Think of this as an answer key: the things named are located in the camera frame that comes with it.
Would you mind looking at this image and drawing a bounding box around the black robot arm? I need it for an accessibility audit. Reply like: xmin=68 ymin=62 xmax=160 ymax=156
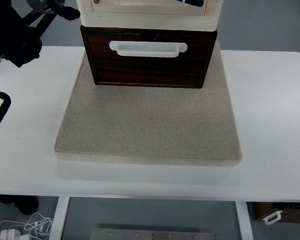
xmin=0 ymin=0 xmax=81 ymax=68

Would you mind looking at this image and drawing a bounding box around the black white robotic index finger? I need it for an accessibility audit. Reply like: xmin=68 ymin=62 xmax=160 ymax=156
xmin=178 ymin=0 xmax=205 ymax=7

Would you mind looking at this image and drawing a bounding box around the cream upper cabinet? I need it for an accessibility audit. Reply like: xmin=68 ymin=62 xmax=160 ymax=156
xmin=76 ymin=0 xmax=223 ymax=32

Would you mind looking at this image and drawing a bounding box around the white power adapter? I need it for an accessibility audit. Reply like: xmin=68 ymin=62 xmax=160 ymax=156
xmin=0 ymin=228 xmax=21 ymax=240

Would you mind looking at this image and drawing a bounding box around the white drawer handle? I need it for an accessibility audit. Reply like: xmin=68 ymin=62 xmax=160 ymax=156
xmin=109 ymin=40 xmax=188 ymax=58

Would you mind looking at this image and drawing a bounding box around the white table frame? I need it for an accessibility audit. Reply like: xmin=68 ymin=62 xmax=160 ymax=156
xmin=49 ymin=196 xmax=254 ymax=240

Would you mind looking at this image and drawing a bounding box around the dark wooden cabinet base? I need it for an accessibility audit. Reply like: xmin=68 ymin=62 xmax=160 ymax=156
xmin=79 ymin=24 xmax=218 ymax=90

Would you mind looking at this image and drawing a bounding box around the white cable bundle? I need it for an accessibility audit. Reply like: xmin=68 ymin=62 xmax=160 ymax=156
xmin=0 ymin=212 xmax=55 ymax=240

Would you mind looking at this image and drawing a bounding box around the beige felt mat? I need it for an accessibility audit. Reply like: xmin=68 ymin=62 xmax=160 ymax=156
xmin=54 ymin=43 xmax=242 ymax=166

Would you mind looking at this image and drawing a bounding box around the brown box with white handle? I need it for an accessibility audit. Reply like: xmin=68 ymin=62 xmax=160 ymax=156
xmin=251 ymin=202 xmax=300 ymax=225

